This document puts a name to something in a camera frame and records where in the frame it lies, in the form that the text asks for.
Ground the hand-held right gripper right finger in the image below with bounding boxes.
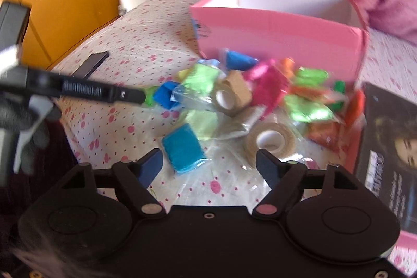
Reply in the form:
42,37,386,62
252,148,362,221

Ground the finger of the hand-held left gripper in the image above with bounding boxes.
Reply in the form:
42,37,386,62
29,67,146,104

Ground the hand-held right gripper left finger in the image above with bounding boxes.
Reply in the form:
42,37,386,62
60,148,167,220

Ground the black flat device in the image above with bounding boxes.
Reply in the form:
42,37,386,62
76,51,110,79

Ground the beige tape roll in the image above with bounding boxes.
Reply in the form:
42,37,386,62
245,123,297,159

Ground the pale green clay packet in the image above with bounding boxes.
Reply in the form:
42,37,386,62
186,110,219,142

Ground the bright green clay packet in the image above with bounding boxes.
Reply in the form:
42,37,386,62
283,94,333,123
293,67,329,87

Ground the folded blue clay packet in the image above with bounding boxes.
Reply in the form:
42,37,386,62
154,81,180,110

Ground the cherry print bed sheet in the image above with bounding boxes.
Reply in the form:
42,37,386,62
52,0,417,278

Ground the pink clay packet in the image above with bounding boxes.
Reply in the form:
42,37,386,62
246,59,290,114

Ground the brown tape roll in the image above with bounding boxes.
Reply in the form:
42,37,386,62
212,70,253,117

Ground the light green clay packet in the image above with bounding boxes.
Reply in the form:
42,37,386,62
179,64,219,93

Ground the small orange clay packet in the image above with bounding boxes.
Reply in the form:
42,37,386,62
279,58,296,77

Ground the dark green clay packet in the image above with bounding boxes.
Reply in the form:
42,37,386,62
332,80,346,99

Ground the dark box with woman's face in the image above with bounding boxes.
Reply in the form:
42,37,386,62
344,82,417,277

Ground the pink cardboard box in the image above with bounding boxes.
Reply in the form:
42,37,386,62
190,0,370,85

